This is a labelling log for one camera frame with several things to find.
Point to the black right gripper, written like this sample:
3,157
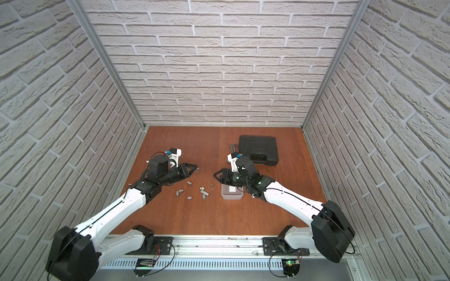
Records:
225,175

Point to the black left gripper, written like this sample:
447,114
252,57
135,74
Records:
183,171

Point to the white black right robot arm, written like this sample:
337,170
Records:
330,232

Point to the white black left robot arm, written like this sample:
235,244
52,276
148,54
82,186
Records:
77,253

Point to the translucent white storage box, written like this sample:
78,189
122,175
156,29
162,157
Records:
231,193

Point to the grey metal pipe wrench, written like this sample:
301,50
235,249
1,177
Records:
234,150

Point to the black plastic tool case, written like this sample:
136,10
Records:
260,149

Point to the left small circuit board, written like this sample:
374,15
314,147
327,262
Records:
145,263

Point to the small circuit board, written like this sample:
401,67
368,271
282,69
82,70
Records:
145,263
290,267

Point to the right small circuit board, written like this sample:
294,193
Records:
290,267

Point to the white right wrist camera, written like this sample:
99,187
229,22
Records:
233,162

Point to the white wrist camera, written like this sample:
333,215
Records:
173,154
233,162

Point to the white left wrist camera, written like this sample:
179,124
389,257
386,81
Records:
173,154

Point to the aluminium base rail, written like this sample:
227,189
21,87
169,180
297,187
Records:
235,246

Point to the white slotted cable duct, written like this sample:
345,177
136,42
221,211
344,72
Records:
264,263

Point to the aluminium left corner post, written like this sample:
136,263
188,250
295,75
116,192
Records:
83,19

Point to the aluminium corner post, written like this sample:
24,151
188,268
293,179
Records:
340,52
83,19

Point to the aluminium right corner post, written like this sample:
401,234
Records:
340,52

